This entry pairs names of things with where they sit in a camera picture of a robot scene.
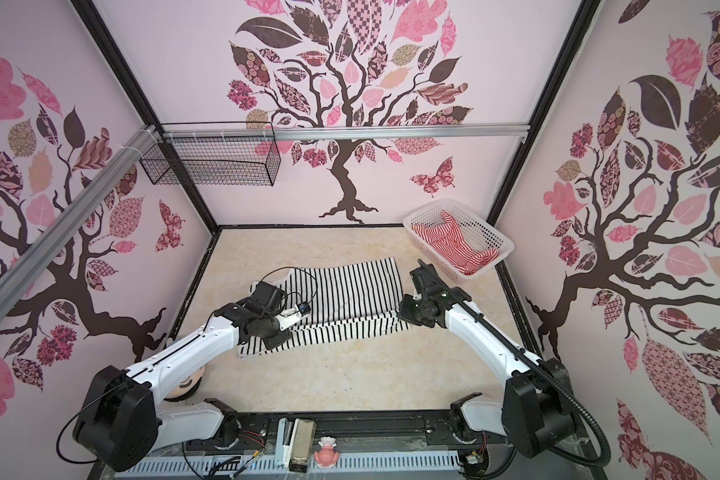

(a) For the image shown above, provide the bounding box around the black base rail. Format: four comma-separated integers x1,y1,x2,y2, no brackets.
168,409,510,450

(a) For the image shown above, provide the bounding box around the white plastic laundry basket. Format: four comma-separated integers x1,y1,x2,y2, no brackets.
403,198,515,283

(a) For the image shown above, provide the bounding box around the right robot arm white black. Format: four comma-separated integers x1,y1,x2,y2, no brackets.
398,261,581,458

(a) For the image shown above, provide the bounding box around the aluminium rail wall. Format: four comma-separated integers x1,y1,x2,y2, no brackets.
0,125,160,322
162,123,530,141

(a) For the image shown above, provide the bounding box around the red white striped tank top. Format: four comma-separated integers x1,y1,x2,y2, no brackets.
411,211,500,276

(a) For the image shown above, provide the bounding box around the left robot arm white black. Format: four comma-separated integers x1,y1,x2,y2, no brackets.
67,282,312,472

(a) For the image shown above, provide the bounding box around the cartoon boy plush head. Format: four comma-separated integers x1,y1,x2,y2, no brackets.
164,367,206,403

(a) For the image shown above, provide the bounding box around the black wire mesh basket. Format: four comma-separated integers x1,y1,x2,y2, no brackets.
140,120,281,187

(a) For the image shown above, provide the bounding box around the silver white box device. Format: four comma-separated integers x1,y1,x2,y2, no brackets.
274,418,317,473

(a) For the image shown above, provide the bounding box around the black corrugated cable hose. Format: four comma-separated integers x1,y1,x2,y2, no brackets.
418,259,613,469

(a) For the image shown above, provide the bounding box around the black white striped tank top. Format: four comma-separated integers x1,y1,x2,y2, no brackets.
265,257,409,353

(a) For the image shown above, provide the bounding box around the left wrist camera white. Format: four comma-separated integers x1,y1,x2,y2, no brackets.
275,302,312,331

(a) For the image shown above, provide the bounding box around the pink pig figurine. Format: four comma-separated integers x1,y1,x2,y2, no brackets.
313,436,340,468

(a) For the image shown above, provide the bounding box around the white slotted cable duct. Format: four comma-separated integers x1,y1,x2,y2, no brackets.
115,451,462,479

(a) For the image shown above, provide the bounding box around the aluminium rail left wall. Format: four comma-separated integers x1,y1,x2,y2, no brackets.
0,125,160,322

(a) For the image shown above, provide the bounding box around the aluminium rail back wall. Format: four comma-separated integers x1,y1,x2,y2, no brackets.
162,123,530,141

